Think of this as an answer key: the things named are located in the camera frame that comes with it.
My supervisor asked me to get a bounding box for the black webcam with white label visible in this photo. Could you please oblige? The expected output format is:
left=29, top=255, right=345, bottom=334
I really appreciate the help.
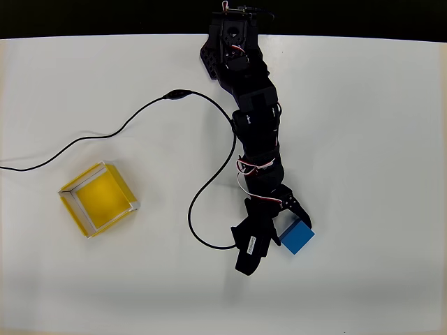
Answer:
left=230, top=215, right=277, bottom=277

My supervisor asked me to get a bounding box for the yellow open box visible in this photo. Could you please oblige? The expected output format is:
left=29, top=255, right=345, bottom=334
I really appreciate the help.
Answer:
left=57, top=160, right=141, bottom=239

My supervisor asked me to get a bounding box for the blue rectangular block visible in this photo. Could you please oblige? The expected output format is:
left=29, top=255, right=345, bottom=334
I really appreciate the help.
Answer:
left=279, top=221, right=316, bottom=255

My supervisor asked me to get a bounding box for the black camera cable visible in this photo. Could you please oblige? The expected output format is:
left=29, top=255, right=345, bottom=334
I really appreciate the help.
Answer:
left=0, top=89, right=239, bottom=251

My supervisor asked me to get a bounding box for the red white servo wire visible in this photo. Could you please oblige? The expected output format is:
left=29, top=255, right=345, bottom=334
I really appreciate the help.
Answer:
left=236, top=155, right=284, bottom=211

